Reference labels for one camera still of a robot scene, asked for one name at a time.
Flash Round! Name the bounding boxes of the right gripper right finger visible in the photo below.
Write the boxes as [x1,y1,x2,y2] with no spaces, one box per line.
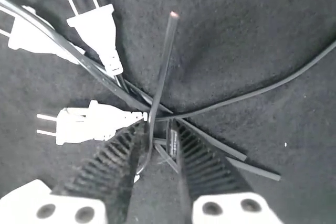
[169,119,285,224]

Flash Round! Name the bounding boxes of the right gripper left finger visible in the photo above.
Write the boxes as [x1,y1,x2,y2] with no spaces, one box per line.
[0,122,147,224]

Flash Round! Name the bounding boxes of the white two-prong plug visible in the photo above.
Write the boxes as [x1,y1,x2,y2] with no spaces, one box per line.
[36,100,149,146]
[62,0,124,76]
[0,5,86,65]

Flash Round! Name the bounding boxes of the black cable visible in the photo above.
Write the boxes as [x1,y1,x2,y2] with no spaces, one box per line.
[135,10,180,177]
[156,39,336,122]
[0,0,248,162]
[114,73,281,182]

